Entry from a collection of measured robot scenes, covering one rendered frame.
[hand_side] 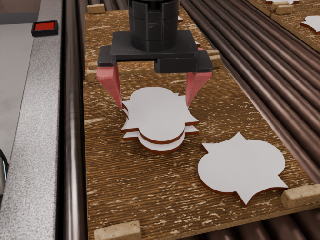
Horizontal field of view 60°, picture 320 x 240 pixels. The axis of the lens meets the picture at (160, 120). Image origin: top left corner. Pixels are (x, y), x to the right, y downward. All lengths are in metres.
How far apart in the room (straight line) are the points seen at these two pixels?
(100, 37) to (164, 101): 0.40
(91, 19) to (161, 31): 0.70
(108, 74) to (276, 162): 0.31
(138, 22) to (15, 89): 2.24
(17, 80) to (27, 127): 2.02
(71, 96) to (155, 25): 0.39
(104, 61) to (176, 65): 0.09
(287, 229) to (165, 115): 0.26
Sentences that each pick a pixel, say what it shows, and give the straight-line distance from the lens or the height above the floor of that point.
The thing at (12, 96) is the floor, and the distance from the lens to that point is 2.45.
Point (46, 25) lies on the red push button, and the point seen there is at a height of 0.93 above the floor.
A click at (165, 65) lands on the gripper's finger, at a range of 0.33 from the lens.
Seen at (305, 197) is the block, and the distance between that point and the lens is 0.45.
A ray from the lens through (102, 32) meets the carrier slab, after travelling 0.91.
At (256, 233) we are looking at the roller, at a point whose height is 0.92.
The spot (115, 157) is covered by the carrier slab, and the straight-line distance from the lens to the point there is 0.48.
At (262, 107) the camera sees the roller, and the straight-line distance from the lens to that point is 0.64.
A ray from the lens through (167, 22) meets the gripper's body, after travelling 0.32.
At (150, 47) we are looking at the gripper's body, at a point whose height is 1.15.
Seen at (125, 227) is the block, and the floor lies 0.96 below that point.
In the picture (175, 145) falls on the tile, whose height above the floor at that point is 0.97.
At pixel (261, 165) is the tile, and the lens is 0.48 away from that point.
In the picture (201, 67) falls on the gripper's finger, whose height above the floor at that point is 1.13.
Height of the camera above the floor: 1.30
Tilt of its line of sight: 42 degrees down
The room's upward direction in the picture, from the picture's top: straight up
